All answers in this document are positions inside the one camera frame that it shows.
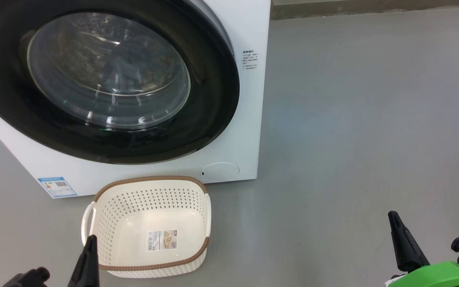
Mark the paper basket product sticker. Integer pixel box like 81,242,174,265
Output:
147,229,178,252

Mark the black round glass washer door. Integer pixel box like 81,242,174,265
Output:
0,0,241,165

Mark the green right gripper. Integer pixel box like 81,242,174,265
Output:
388,211,459,287

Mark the white front-load washing machine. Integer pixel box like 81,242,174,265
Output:
0,0,272,199

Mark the printed warning text label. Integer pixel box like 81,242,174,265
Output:
242,50,259,71

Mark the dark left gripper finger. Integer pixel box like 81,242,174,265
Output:
67,235,100,287

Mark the cream perforated laundry basket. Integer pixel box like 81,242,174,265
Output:
81,175,212,278

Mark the round white filter cover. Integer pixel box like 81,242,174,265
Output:
200,162,240,183

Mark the blue energy label sticker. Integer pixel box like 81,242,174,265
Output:
37,177,77,199

